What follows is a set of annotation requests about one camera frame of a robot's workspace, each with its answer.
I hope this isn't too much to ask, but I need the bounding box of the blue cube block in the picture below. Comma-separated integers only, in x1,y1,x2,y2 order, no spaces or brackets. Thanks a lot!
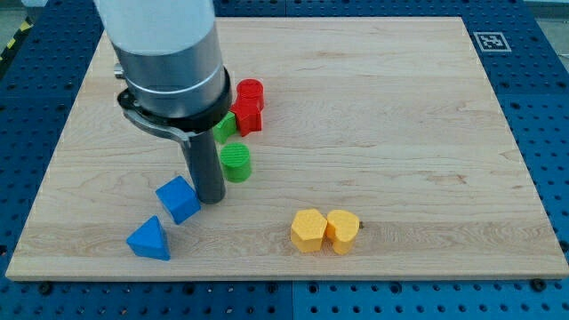
155,176,201,225

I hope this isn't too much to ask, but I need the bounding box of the blue triangle block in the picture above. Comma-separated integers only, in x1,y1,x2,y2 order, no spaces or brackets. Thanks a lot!
126,216,171,260

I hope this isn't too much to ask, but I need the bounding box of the black and silver mounting flange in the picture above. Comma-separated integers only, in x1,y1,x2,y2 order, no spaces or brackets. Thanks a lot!
116,68,232,147

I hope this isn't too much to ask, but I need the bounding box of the wooden board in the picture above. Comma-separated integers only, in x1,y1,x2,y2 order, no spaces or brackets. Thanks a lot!
6,17,568,282

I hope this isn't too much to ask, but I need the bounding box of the yellow hexagon block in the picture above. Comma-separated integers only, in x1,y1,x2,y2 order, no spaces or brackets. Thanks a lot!
291,209,327,253

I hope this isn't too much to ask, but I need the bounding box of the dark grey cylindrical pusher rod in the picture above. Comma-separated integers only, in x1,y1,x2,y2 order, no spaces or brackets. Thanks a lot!
182,130,226,204

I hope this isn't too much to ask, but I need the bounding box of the red circle block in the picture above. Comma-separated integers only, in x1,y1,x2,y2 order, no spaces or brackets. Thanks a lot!
236,78,265,111

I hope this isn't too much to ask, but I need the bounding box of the red star block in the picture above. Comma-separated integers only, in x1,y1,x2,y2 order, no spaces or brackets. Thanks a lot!
230,98,264,137

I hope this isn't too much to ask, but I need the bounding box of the yellow heart block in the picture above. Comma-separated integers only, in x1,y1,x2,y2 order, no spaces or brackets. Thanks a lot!
325,210,360,255

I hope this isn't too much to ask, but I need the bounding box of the green star block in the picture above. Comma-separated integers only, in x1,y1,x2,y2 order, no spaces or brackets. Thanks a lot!
212,111,237,144

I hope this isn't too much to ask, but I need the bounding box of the white fiducial marker tag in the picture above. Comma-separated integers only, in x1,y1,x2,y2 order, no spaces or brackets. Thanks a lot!
473,31,511,52

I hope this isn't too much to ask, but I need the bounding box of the green circle block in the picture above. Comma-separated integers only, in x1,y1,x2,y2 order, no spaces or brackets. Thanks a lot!
220,142,252,183

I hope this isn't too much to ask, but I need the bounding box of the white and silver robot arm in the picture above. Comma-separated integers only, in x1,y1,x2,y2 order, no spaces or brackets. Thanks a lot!
94,0,228,118

